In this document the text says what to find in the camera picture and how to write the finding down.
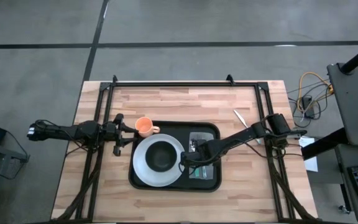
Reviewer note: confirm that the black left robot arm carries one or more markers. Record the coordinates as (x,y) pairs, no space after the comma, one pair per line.
(73,132)

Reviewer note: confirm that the dark grey equipment cart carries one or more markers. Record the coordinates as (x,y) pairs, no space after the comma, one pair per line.
(353,99)

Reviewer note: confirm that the white round plate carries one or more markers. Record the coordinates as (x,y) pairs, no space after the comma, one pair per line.
(140,168)

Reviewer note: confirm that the orange plastic mug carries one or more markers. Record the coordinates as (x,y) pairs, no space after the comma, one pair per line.
(144,126)

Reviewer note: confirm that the black cart base beam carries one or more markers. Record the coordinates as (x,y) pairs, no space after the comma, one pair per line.
(322,144)

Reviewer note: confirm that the black power adapter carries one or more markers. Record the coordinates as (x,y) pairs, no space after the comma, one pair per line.
(307,102)

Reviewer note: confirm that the black caster wheel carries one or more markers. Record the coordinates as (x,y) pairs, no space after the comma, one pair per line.
(343,208)

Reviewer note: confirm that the black plastic serving tray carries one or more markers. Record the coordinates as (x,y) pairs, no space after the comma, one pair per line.
(172,186)

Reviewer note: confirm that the grey napkin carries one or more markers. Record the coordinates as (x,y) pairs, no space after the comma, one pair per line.
(207,137)

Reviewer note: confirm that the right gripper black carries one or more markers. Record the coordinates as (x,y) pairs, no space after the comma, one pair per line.
(202,149)

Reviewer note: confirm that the white paper sheet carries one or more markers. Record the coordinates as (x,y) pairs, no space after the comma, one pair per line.
(311,161)

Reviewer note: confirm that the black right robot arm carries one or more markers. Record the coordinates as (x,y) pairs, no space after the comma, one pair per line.
(244,135)

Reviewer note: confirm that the black aluminium rig frame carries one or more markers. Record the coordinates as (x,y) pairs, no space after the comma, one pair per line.
(182,84)

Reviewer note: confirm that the black round bowl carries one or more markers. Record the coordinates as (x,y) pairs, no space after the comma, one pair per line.
(161,155)

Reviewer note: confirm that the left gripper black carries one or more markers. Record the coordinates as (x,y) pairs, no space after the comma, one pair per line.
(111,132)

